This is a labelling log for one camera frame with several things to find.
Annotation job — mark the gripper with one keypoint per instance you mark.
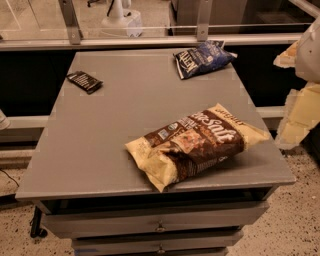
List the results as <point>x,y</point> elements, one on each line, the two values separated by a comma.
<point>309,56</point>

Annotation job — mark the brown and cream chip bag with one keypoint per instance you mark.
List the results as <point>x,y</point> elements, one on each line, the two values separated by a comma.
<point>192,144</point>

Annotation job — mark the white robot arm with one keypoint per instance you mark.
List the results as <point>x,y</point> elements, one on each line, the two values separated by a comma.
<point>307,66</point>

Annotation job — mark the blue chip bag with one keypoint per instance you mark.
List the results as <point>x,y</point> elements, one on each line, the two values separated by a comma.
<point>207,57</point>

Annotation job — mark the upper grey drawer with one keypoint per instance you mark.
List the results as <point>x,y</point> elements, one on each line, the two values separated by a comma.
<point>155,220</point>

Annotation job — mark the grey drawer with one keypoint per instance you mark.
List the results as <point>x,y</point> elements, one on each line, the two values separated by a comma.
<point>155,220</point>
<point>156,244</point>

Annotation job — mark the grey drawer cabinet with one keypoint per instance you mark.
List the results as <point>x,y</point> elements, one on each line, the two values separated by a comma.
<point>81,163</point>

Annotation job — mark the lower grey drawer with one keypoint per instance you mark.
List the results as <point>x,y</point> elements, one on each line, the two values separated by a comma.
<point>156,244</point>

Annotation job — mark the small black snack bar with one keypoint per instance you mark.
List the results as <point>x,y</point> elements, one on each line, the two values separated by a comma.
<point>84,81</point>

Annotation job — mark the black caster wheel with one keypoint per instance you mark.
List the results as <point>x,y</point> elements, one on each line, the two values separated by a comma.
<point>36,230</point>

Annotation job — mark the right metal rail bracket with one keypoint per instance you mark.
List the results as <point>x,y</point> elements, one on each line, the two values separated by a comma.
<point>203,20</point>

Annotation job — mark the metal rail bracket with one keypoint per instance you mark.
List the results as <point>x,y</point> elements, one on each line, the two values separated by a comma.
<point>203,20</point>
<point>70,19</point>

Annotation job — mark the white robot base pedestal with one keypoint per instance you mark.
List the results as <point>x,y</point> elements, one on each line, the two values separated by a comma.
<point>121,21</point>

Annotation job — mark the left metal rail bracket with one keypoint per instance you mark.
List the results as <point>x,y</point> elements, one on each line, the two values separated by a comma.
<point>70,19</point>

